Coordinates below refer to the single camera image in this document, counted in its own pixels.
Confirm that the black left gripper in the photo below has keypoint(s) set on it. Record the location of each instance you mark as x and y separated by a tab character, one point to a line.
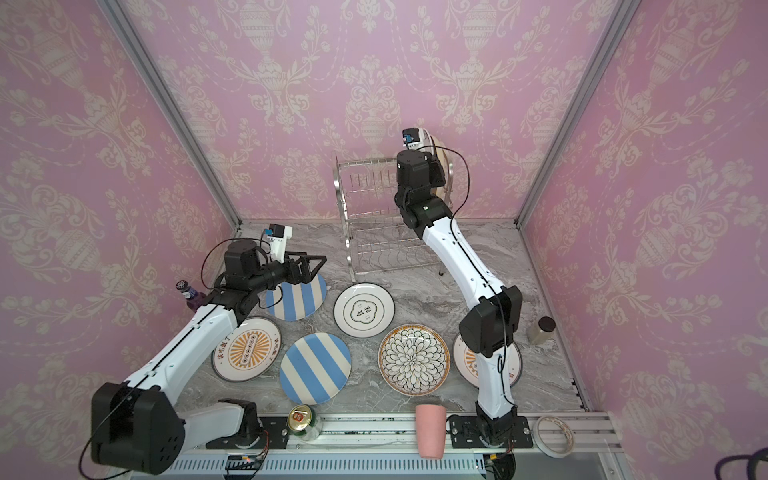
305	276

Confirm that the white plate green quatrefoil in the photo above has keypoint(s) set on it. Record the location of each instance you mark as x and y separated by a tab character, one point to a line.
364	310

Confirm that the orange sunburst plate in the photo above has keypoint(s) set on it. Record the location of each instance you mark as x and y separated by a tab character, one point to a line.
466	363
248	351

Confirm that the tape roll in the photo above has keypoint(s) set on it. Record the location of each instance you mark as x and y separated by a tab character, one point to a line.
553	437

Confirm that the plain cream plate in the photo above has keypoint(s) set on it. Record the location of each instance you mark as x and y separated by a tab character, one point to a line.
446	162

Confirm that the orange sunburst plate right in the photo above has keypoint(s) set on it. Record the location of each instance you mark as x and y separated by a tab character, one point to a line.
466	363

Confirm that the blue cream striped plate rear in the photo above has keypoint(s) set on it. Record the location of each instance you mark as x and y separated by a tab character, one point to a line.
295	302

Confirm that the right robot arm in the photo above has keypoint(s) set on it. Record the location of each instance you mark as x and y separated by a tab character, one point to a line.
494	309

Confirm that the chrome wire dish rack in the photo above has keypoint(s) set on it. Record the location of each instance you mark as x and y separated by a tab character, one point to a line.
375	236

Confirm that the aluminium corner post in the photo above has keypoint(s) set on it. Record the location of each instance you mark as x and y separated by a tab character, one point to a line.
148	69
620	20

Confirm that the small jar dark lid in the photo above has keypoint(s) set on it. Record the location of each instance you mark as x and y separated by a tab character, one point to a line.
541	330

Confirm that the pink cup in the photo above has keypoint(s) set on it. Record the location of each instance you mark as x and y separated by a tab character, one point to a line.
430	426

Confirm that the aluminium corner post right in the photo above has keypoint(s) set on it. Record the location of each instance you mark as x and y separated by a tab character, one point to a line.
620	20

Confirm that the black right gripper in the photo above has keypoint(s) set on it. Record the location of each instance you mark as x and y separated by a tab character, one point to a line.
428	171

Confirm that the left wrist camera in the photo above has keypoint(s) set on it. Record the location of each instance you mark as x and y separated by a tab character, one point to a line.
278	236

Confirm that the purple bottle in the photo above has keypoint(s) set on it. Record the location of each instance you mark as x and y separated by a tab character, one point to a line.
194	299

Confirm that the green can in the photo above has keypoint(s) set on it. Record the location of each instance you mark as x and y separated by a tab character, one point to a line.
304	423

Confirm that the blue cream striped plate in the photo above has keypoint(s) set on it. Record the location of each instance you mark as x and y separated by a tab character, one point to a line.
315	369
295	302

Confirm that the petal pattern plate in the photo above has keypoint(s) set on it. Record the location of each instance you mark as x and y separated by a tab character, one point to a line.
414	360

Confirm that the orange sunburst plate left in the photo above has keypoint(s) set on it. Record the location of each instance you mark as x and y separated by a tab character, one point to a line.
248	351

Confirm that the aluminium corner post left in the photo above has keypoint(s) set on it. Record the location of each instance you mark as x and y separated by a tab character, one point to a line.
148	69

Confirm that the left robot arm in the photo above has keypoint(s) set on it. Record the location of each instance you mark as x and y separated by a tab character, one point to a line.
134	424

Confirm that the blue cream striped plate front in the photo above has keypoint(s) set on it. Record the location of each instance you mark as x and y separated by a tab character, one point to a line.
315	369

